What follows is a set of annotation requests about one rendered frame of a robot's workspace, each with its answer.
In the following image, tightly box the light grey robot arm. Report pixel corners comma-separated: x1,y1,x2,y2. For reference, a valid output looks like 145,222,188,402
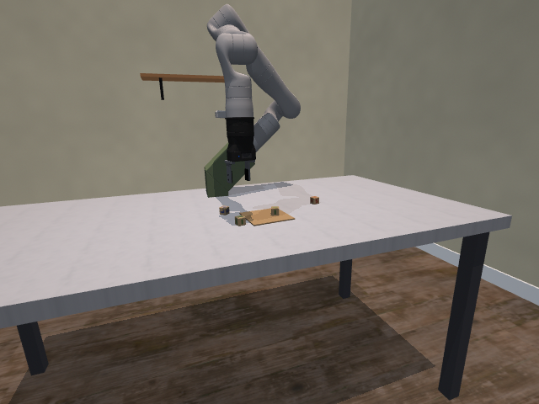
207,4,301,152

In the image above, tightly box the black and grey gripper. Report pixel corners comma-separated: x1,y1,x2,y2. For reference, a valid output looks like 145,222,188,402
216,98,256,183

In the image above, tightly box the tan square mat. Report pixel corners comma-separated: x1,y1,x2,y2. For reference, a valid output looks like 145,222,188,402
240,208,295,226

